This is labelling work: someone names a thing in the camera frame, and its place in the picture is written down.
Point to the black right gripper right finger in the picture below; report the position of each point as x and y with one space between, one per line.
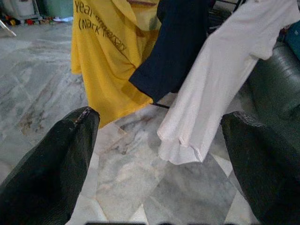
264 175

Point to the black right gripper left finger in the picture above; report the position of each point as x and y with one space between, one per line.
47 175

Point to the yellow printed shirt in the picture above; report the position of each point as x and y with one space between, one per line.
105 70

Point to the dark green leather sofa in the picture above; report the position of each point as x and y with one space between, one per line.
276 89

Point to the white t-shirt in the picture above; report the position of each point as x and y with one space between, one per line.
211 93

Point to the blue cushion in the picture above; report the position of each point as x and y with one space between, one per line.
294 37

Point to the navy blue garment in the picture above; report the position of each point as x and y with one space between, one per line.
173 58

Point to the small red toy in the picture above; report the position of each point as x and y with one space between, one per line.
29 21

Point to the white paper sheet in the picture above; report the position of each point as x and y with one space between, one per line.
63 19

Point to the green plastic laundry bin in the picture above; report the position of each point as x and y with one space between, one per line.
58 8

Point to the white plastic drawer unit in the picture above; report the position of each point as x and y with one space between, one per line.
24 8

